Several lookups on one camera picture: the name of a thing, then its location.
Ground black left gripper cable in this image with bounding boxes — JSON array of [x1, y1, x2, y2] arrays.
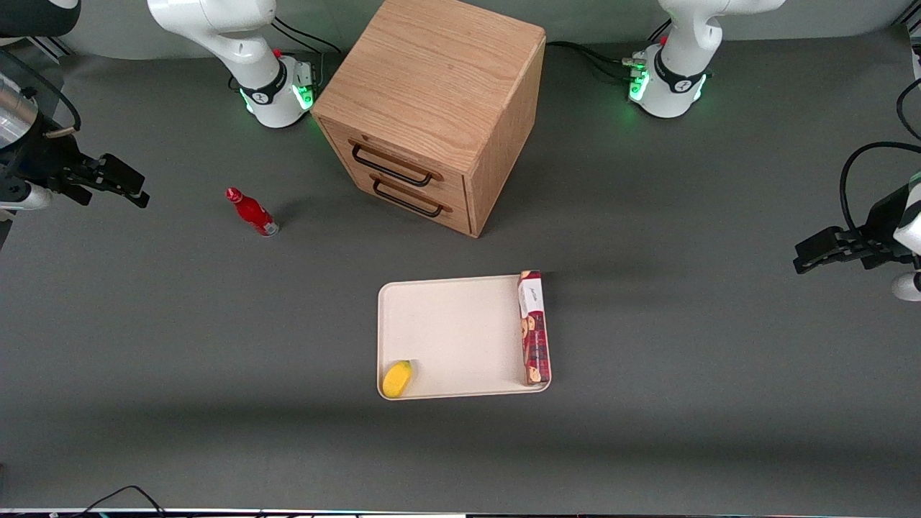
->
[[839, 141, 921, 240]]

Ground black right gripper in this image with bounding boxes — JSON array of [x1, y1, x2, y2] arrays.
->
[[0, 133, 150, 209]]

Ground black cable at table edge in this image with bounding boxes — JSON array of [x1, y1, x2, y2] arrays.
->
[[68, 485, 168, 518]]

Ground black left arm base cable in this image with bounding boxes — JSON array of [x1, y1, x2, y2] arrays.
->
[[545, 40, 637, 81]]

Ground wooden drawer cabinet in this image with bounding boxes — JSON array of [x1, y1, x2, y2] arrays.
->
[[310, 0, 547, 239]]

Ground red cookie box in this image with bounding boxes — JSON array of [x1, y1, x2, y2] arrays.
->
[[517, 270, 552, 386]]

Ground black arm base cable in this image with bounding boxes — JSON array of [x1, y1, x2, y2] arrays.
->
[[271, 16, 342, 57], [545, 40, 637, 81]]

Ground yellow toy mango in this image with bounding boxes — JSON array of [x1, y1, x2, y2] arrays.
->
[[381, 360, 414, 399]]

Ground red coke bottle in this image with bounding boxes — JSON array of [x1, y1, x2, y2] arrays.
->
[[225, 187, 281, 238]]

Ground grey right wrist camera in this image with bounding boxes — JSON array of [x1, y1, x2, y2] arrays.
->
[[0, 181, 53, 214]]

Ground black drawer handle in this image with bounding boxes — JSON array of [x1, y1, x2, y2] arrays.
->
[[371, 178, 444, 219], [350, 141, 435, 188]]

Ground cream plastic tray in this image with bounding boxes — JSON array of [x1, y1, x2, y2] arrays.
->
[[376, 273, 553, 401]]

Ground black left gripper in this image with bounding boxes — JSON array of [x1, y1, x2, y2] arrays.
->
[[793, 185, 916, 276]]

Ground black looped cable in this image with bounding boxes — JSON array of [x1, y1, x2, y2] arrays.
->
[[895, 76, 921, 141]]

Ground black right arm base cable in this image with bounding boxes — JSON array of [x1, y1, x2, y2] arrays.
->
[[271, 16, 342, 57]]

